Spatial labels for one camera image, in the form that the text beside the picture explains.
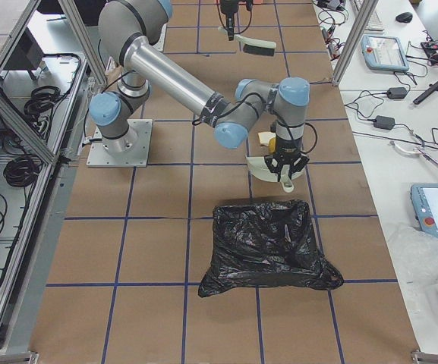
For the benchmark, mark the black trash bag bin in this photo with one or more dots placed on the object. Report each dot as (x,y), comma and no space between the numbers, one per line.
(266,244)

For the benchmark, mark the black computer mouse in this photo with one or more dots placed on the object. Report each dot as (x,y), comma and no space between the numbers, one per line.
(405,17)

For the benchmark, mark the pale green hand brush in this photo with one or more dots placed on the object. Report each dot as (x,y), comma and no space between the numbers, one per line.
(256,46)

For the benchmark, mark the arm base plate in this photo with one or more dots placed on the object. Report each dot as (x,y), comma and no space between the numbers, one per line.
(132,150)

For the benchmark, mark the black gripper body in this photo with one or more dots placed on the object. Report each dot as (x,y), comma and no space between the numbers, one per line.
(227,15)
(288,152)

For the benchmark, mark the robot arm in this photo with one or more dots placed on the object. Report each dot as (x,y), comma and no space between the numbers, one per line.
(227,9)
(130,29)

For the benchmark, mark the aluminium frame post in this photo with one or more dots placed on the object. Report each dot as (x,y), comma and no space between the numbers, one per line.
(352,40)

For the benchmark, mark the clear plastic bag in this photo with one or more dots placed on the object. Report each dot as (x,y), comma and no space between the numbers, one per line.
(414,256)

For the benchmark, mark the black bar tool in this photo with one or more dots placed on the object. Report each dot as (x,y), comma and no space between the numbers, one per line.
(425,94)

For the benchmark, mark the black power adapter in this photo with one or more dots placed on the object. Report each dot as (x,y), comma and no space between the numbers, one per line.
(384,122)
(397,93)

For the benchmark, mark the bread slice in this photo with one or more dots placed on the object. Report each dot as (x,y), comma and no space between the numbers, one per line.
(264,137)

